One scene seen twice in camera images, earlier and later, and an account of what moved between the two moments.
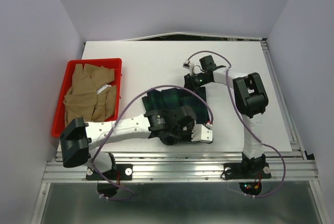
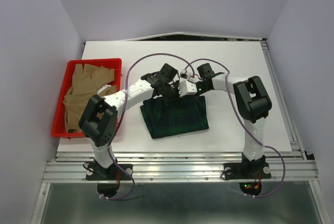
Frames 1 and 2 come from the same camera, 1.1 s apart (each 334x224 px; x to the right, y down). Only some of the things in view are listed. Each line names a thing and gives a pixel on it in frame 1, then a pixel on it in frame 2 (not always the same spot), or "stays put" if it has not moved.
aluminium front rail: [186, 167] stays put
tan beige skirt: [82, 101] stays put
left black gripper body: [180, 135] -> [171, 92]
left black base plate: [123, 172] stays put
